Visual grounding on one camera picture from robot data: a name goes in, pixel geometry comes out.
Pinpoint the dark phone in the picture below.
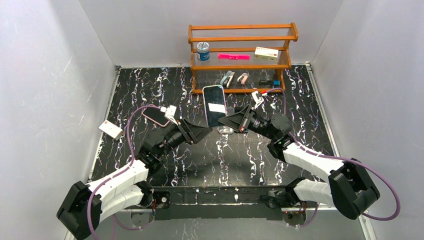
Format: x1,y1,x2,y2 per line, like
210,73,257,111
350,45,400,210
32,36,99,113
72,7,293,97
233,129,249,134

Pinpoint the clear phone case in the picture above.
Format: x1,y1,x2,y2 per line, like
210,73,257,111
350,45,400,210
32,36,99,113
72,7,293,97
217,126,234,135

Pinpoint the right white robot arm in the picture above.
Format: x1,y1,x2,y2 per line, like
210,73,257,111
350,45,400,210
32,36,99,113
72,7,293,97
218,106,381,220

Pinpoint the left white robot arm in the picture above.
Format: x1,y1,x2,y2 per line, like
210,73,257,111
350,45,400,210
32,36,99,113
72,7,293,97
56,119,213,240

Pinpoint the black blue small device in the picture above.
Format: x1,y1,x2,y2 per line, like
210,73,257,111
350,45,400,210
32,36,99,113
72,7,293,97
259,80,281,88

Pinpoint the blue grey stapler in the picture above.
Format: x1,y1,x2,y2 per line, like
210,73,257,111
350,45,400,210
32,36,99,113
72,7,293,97
220,70,235,88

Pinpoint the pink white stapler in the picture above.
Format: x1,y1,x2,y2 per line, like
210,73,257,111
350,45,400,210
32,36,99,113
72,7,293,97
236,73,249,86

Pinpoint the orange wooden shelf rack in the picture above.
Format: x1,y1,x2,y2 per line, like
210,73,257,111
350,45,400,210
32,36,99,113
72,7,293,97
187,22,299,94

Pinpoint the pink plastic ruler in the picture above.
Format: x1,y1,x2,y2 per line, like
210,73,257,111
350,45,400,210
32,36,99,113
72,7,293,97
217,53,250,60

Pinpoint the white box with red label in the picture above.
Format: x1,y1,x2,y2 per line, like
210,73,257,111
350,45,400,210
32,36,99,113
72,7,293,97
98,120,124,141

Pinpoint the white cardboard box on shelf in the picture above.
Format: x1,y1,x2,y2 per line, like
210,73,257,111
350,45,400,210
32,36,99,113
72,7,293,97
254,46,279,62

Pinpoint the blue white round jar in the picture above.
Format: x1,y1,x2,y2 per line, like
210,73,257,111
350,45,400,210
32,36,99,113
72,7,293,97
196,41,210,61

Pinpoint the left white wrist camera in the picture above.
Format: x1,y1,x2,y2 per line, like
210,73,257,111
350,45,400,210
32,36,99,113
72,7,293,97
160,105,178,125

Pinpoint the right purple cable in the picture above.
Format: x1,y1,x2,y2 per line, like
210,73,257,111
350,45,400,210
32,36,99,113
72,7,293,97
264,87,401,221

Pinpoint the purple cable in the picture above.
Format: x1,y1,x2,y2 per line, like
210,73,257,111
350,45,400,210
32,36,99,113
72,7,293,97
86,104,167,240
264,87,401,221

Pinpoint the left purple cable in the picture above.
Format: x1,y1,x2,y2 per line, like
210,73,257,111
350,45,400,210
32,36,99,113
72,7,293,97
86,104,167,240

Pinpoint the left black motor mount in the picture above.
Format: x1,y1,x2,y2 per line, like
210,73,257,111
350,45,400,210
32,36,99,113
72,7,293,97
152,190,171,209

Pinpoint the black motor mount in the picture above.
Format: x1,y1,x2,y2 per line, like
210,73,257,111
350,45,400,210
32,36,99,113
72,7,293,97
258,189,308,227
152,190,171,209

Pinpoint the right black motor mount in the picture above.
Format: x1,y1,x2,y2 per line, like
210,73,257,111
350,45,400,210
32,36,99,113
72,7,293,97
258,189,308,227

